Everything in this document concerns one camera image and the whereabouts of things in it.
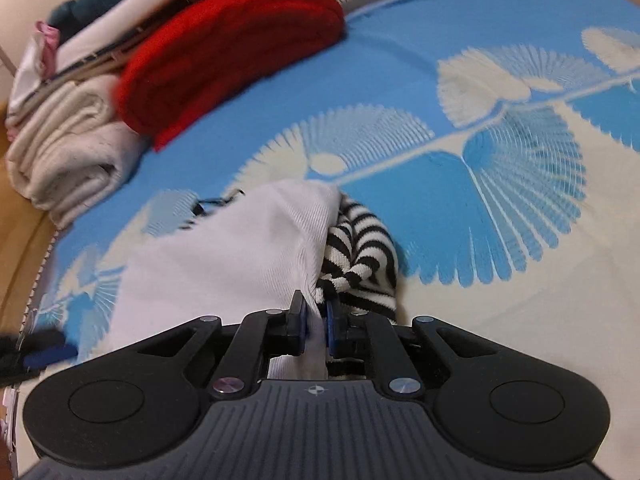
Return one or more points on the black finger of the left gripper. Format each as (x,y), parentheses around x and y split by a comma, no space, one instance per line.
(24,357)

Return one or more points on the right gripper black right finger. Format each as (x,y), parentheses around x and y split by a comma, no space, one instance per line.
(366,346)

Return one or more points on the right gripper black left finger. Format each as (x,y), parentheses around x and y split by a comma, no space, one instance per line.
(247,348)

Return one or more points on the black white striped sweater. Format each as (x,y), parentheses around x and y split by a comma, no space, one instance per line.
(253,254)

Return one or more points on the white folded clothes stack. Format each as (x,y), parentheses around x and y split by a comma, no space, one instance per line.
(50,61)

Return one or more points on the cream folded towel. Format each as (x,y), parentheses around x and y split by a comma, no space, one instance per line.
(74,151)

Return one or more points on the blue white patterned bedspread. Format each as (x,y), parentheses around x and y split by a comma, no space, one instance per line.
(498,140)

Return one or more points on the red folded garment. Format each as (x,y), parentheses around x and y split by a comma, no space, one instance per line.
(212,51)

